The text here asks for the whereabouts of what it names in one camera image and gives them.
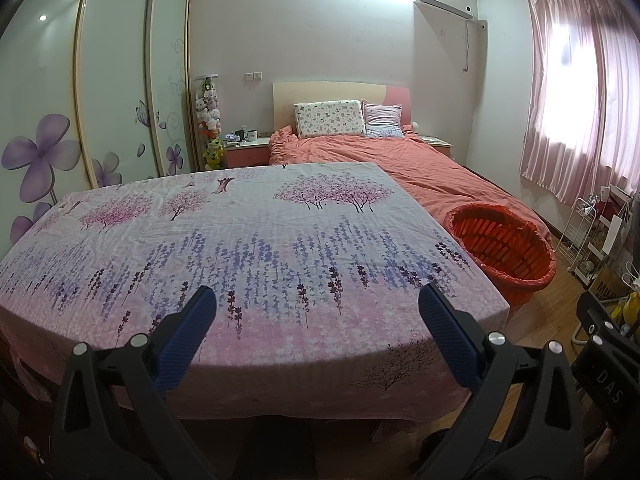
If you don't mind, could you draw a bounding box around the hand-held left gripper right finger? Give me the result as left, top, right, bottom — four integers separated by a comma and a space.
415, 282, 586, 480

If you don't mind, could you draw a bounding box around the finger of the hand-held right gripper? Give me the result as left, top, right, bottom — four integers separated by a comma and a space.
576, 292, 626, 343

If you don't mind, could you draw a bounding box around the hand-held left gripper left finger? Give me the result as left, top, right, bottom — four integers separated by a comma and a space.
47, 285, 221, 480

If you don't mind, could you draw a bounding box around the orange plastic basket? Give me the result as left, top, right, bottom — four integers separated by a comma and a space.
444, 202, 557, 306

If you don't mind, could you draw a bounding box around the yellow plastic item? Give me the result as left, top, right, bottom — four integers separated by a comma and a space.
612, 295, 640, 323

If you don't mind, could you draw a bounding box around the cardboard box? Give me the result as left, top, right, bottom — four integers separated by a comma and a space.
589, 265, 631, 303

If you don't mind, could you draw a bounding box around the salmon bed duvet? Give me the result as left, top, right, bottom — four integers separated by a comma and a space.
269, 125, 553, 241

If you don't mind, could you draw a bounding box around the beige nightstand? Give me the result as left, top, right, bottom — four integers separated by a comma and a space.
420, 135, 453, 158

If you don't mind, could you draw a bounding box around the pink white nightstand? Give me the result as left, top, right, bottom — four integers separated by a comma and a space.
224, 136, 271, 168

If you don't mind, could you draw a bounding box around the pink curtain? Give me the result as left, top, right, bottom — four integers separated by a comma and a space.
519, 0, 640, 206

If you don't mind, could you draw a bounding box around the clear tube of plush toys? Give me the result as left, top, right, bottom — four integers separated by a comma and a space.
194, 74, 223, 171

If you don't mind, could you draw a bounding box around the striped pink pillow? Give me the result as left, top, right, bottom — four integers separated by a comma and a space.
362, 101, 404, 138

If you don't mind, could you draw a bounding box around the floral white pillow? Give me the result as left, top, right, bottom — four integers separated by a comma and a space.
293, 100, 367, 139

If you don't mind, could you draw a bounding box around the flower print sliding wardrobe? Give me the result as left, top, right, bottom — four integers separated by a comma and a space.
0, 0, 197, 246

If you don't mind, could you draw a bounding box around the beige pink headboard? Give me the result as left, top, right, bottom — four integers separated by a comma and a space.
273, 81, 412, 136

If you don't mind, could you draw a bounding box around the white air conditioner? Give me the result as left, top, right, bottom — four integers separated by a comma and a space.
419, 0, 473, 20

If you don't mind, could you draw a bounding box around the white wire rack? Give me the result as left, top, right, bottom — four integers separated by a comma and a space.
555, 196, 601, 281

